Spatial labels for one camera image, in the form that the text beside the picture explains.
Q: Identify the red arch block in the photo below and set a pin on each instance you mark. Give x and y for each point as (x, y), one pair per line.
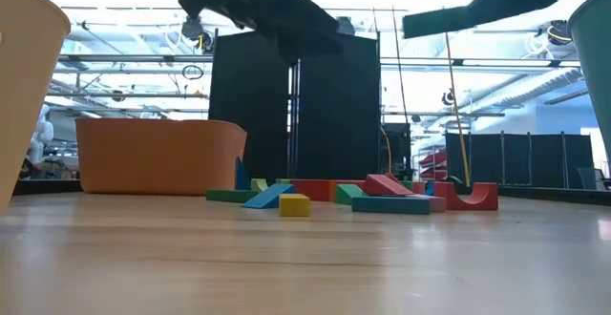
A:
(446, 200)

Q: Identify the red rack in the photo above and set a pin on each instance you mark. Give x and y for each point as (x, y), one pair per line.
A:
(434, 164)

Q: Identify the red long block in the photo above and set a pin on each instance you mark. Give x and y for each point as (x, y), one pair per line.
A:
(310, 190)

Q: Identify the teal plastic bin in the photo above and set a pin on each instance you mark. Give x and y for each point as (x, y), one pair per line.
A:
(596, 67)

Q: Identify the black table frame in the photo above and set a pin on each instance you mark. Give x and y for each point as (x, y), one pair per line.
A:
(48, 187)

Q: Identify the dark chair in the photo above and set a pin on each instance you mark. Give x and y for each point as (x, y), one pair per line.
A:
(589, 179)

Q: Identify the blue arch block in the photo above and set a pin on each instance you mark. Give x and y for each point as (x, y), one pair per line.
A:
(430, 188)

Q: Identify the teal long block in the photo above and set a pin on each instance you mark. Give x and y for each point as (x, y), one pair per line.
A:
(389, 205)

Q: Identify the green wedge block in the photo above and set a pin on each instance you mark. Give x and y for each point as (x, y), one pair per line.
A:
(348, 195)

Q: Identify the orange plastic bin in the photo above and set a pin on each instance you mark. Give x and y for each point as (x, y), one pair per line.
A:
(157, 157)

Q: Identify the red slanted block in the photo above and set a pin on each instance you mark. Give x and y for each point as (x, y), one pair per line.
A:
(386, 186)

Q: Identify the black partition row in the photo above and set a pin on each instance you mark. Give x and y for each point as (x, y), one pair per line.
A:
(515, 162)

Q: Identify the blue wedge block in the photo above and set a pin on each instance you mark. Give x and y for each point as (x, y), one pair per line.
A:
(267, 198)

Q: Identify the dark green arch block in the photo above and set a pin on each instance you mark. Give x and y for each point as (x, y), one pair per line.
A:
(283, 181)

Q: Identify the black perforated computer case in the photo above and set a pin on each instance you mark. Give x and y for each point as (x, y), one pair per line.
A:
(398, 148)

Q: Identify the green long block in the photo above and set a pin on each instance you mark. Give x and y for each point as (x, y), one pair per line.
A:
(434, 24)
(231, 196)

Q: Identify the orange block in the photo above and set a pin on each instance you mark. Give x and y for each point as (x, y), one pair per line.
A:
(346, 182)

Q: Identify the light green arch block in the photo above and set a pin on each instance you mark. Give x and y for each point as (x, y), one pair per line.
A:
(259, 185)

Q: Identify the yellow long block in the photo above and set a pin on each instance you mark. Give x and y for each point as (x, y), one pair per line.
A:
(294, 205)

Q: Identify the yellow plastic bin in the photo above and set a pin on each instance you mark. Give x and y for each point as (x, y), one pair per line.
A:
(28, 90)

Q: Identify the blue trapezoid block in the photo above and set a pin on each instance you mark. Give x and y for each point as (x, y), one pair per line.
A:
(242, 176)

